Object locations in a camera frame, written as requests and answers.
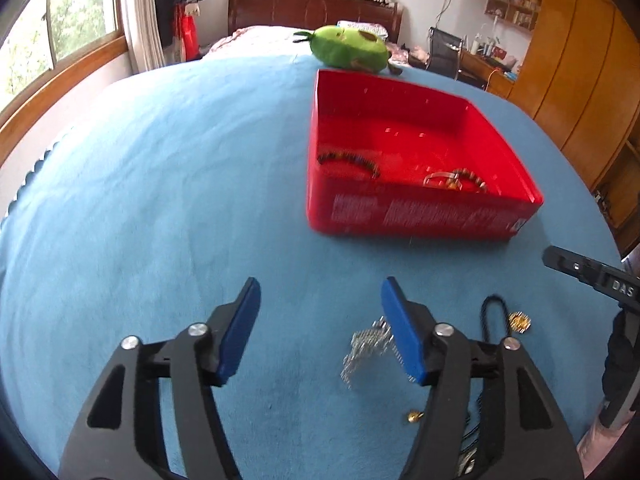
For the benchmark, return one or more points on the white curtain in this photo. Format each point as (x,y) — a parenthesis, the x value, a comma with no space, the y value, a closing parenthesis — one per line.
(142,20)

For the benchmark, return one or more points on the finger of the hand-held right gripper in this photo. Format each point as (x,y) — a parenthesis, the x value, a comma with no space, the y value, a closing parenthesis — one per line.
(565,262)

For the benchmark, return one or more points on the wooden wall shelf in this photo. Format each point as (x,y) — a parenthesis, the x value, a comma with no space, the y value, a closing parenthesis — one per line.
(510,7)

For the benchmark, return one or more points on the red bag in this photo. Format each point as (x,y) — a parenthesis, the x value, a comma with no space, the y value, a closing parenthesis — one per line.
(189,37)

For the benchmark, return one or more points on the gold charm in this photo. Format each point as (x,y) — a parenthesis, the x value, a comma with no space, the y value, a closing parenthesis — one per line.
(520,321)

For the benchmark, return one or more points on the wooden wardrobe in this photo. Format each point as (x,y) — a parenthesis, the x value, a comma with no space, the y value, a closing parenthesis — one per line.
(565,60)

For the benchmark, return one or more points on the dark jacket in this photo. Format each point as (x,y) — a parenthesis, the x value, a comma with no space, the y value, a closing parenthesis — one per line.
(165,5)

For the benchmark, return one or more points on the wooden desk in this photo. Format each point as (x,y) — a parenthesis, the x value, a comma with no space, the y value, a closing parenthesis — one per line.
(475,62)

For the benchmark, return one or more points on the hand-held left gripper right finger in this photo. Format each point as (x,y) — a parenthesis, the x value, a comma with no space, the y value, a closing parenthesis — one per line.
(402,330)

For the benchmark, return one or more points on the small gold bead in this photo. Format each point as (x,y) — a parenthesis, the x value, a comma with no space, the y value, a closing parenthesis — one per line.
(414,416)

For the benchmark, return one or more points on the green plush toy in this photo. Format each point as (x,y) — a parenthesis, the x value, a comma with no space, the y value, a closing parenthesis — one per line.
(345,47)

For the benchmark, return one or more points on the black office chair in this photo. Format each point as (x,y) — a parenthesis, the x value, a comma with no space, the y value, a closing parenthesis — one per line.
(445,52)

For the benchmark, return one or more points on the folded patterned cloth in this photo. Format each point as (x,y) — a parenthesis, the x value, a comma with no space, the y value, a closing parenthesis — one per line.
(370,27)

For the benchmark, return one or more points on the large wooden-framed window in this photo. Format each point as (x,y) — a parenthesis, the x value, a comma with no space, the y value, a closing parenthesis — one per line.
(30,45)

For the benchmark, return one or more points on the dark wooden headboard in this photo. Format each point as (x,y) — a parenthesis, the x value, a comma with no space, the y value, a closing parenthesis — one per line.
(280,10)

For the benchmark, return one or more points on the red box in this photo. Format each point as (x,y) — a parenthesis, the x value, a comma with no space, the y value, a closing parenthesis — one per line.
(430,220)

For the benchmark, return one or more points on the pink floral bed sheet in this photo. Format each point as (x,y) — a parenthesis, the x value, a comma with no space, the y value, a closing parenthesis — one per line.
(250,37)

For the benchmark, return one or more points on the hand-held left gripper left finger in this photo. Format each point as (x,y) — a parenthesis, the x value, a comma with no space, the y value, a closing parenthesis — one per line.
(240,330)

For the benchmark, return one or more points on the silver bangle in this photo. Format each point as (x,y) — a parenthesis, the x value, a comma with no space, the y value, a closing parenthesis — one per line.
(440,174)

